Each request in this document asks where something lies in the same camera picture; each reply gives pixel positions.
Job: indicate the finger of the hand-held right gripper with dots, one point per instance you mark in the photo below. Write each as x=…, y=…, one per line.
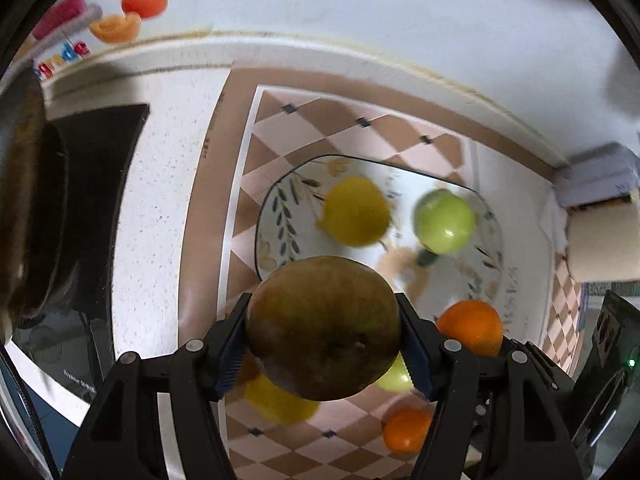
x=550, y=367

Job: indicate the green apple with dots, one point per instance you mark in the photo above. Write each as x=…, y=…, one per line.
x=444, y=221
x=392, y=380

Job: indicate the yellow lemon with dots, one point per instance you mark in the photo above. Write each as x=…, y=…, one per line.
x=356, y=212
x=280, y=405

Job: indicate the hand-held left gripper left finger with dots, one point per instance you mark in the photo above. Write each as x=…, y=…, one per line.
x=231, y=360

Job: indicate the brown round pear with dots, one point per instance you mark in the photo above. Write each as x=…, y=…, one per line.
x=322, y=327

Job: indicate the black frying pan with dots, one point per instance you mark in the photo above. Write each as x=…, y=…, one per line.
x=30, y=200

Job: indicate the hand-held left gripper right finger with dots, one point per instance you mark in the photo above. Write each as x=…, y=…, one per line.
x=419, y=360

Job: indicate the checkered counter mat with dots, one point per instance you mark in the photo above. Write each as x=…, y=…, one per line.
x=320, y=125

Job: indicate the gold ingot wall sticker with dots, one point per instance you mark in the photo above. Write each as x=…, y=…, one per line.
x=116, y=27

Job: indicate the orange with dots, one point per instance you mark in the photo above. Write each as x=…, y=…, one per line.
x=406, y=430
x=472, y=327

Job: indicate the beige utensil holder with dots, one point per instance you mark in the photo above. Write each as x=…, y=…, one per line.
x=605, y=242

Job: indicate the colourful festive wall sticker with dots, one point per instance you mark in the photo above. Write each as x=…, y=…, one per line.
x=62, y=25

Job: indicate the floral oval plate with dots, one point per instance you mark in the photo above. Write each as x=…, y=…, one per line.
x=295, y=240

